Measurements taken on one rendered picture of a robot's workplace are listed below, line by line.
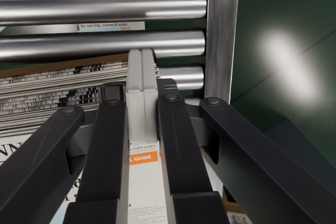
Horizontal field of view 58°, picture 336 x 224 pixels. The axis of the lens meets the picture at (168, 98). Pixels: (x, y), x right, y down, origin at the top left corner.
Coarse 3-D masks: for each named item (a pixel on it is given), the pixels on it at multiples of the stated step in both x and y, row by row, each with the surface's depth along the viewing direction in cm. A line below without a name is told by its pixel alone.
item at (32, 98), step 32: (96, 64) 47; (0, 96) 41; (32, 96) 39; (64, 96) 38; (96, 96) 37; (0, 128) 31; (32, 128) 30; (0, 160) 30; (160, 160) 32; (128, 192) 33; (160, 192) 34
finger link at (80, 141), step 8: (88, 112) 14; (96, 112) 14; (88, 120) 13; (80, 128) 13; (88, 128) 13; (128, 128) 14; (72, 136) 13; (80, 136) 13; (88, 136) 13; (128, 136) 14; (72, 144) 13; (80, 144) 13; (88, 144) 13; (72, 152) 13; (80, 152) 13
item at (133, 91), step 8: (128, 56) 19; (136, 56) 19; (128, 64) 18; (136, 64) 17; (128, 72) 16; (136, 72) 16; (128, 80) 15; (136, 80) 15; (128, 88) 14; (136, 88) 14; (128, 96) 14; (136, 96) 14; (128, 104) 14; (136, 104) 14; (128, 112) 14; (136, 112) 14; (128, 120) 15; (136, 120) 15; (136, 128) 15; (136, 136) 15; (136, 144) 15
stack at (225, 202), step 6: (222, 192) 166; (222, 198) 162; (228, 204) 159; (234, 204) 160; (228, 216) 152; (234, 216) 153; (240, 216) 155; (246, 216) 156; (234, 222) 148; (240, 222) 150; (246, 222) 152
